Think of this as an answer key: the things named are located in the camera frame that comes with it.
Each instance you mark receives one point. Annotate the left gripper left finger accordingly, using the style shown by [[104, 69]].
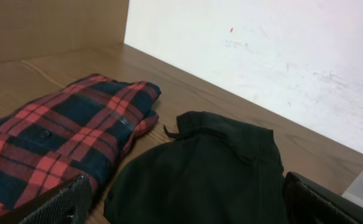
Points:
[[67, 203]]

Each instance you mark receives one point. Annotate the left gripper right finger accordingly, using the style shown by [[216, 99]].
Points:
[[307, 202]]

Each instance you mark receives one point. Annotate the red navy plaid shirt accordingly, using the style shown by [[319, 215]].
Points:
[[85, 128]]

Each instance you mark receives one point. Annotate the brown cardboard panel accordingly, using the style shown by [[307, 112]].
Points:
[[32, 28]]

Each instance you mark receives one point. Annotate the black drawstring garment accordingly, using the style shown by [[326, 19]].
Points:
[[214, 170]]

